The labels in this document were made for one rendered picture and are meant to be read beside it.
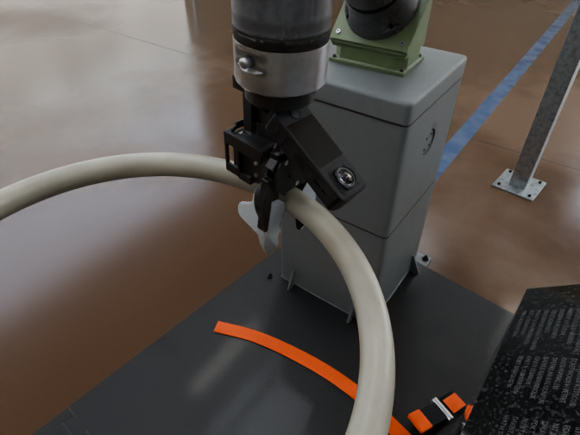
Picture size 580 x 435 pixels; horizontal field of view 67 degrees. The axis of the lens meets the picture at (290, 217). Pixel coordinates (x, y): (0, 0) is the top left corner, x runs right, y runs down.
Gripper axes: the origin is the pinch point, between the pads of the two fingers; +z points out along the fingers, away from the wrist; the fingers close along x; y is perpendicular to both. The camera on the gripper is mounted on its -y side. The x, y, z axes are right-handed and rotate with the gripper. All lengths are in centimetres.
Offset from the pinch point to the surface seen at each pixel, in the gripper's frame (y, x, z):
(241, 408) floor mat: 21, -7, 92
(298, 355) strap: 20, -32, 92
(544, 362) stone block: -33.1, -23.3, 21.1
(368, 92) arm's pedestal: 25, -58, 9
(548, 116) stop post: 2, -177, 53
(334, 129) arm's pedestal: 33, -56, 22
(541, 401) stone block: -34.7, -15.1, 19.4
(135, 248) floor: 107, -26, 98
